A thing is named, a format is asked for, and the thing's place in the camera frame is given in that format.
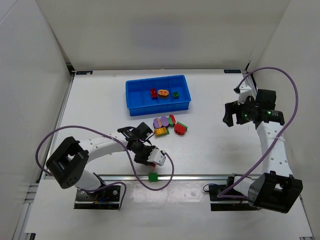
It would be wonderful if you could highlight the purple round lego piece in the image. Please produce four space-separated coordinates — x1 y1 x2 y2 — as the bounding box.
152 116 170 129

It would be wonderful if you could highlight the aluminium frame rail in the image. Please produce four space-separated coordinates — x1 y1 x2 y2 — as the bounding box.
41 174 231 182

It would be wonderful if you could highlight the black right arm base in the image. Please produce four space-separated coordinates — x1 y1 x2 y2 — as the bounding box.
202 175 260 212

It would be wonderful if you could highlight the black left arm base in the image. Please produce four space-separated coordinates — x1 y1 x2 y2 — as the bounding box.
73 182 127 210

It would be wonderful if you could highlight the orange round lego piece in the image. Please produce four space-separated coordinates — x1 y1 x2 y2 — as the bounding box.
157 89 170 99

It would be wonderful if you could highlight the small green lego brick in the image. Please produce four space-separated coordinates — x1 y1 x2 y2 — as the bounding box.
172 91 180 99

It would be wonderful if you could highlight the yellow lego brick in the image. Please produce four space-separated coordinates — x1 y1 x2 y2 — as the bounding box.
154 127 170 137

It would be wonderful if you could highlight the red green lego block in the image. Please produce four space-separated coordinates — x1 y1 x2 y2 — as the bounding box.
174 121 188 136

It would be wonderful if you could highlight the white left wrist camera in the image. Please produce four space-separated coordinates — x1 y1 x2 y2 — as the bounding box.
147 147 166 166

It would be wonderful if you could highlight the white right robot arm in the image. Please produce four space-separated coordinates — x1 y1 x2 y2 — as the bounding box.
217 87 303 214

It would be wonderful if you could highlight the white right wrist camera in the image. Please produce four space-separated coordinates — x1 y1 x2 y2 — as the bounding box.
233 83 253 105

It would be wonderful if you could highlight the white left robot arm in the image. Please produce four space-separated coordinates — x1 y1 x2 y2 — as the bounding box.
46 122 166 193

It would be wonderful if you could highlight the blue plastic sorting tray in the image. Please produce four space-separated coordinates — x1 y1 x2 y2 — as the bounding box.
125 75 191 117

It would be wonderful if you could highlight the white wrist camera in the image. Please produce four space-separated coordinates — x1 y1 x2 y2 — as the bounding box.
147 147 166 166
233 83 253 105

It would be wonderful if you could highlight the red green curved lego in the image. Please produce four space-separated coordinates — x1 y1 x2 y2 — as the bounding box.
168 114 176 128

